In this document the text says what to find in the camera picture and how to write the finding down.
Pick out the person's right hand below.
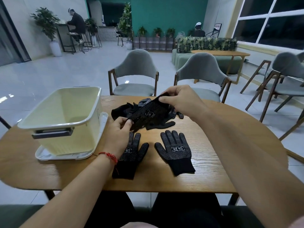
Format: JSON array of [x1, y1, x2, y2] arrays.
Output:
[[158, 85, 210, 122]]

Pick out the person's left hand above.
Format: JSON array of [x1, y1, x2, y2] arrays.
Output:
[[102, 116, 133, 162]]

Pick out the black dotted work glove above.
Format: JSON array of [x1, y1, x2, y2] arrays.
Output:
[[154, 130, 196, 176], [128, 92, 172, 131], [112, 131, 149, 180]]

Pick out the person's left forearm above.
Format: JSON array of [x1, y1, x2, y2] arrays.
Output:
[[20, 153, 118, 228]]

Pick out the person's right forearm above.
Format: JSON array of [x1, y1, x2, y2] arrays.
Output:
[[190, 108, 304, 228]]

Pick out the pile of black gloves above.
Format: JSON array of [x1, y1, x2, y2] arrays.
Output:
[[111, 97, 184, 131]]

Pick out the white plastic basket lid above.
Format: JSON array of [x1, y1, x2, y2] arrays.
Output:
[[35, 112, 109, 161]]

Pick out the grey upholstered wooden chair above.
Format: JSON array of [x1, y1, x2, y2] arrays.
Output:
[[108, 49, 159, 97], [174, 53, 232, 104], [240, 52, 304, 123]]

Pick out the long wooden planter box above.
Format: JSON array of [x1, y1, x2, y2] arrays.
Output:
[[132, 36, 175, 51]]

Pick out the cream plastic basket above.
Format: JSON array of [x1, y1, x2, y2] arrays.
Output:
[[17, 86, 103, 156]]

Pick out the leaf pattern sofa backrest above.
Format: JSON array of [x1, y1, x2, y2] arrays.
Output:
[[177, 37, 238, 54]]

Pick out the green sofa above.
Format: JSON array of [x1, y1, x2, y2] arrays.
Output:
[[171, 48, 243, 75]]

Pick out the black sign stand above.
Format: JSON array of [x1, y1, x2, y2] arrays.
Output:
[[205, 23, 223, 38]]

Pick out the tall green potted plant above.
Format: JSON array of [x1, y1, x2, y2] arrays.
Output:
[[117, 3, 133, 50]]

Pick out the black bar stool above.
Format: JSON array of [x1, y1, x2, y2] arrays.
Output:
[[67, 33, 92, 54], [87, 28, 103, 48]]

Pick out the person's black trousers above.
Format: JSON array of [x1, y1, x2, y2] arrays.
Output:
[[83, 191, 223, 228]]

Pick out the white plant pot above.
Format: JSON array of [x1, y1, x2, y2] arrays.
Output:
[[49, 41, 62, 57]]

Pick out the dark high table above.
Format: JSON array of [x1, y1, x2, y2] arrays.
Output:
[[56, 23, 77, 54]]

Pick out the white framed window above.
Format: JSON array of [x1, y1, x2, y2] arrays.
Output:
[[231, 0, 304, 51]]

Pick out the large leafy potted plant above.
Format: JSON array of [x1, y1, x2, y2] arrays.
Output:
[[30, 7, 61, 42]]

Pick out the red string bracelet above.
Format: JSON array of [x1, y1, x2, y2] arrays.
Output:
[[98, 152, 119, 175]]

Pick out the wooden chair frame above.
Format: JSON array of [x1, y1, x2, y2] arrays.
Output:
[[279, 109, 304, 164]]

